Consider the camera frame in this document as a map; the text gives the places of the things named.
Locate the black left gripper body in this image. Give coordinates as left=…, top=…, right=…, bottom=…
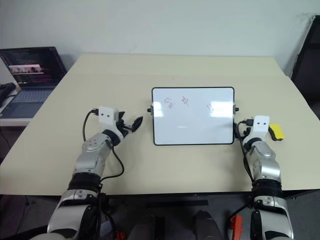
left=115, top=111, right=134, bottom=138

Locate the left gripper long pointed finger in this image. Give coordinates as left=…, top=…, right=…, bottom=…
left=130, top=115, right=144, bottom=133

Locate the yellow eraser with black felt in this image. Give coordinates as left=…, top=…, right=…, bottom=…
left=268, top=123, right=286, bottom=142

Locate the large orange plastic part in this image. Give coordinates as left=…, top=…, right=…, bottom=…
left=230, top=214, right=244, bottom=240

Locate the open grey laptop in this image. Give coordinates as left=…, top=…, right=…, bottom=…
left=0, top=46, right=68, bottom=119

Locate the dark rounded shape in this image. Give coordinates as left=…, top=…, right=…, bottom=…
left=194, top=210, right=224, bottom=240

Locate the black device beside laptop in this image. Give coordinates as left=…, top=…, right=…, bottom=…
left=0, top=82, right=17, bottom=107

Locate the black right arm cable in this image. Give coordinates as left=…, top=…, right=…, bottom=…
left=234, top=118, right=254, bottom=183

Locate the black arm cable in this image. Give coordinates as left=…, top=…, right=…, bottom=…
left=81, top=107, right=125, bottom=191
left=234, top=118, right=254, bottom=183

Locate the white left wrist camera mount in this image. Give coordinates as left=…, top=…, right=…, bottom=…
left=97, top=105, right=120, bottom=131

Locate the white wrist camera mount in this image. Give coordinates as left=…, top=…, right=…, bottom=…
left=250, top=115, right=271, bottom=141
left=97, top=105, right=120, bottom=131

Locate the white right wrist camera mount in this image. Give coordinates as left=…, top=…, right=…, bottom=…
left=250, top=115, right=271, bottom=141

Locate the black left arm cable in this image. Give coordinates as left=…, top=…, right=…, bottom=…
left=81, top=107, right=125, bottom=191

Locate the white whiteboard with black frame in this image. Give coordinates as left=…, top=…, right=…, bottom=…
left=151, top=86, right=236, bottom=146

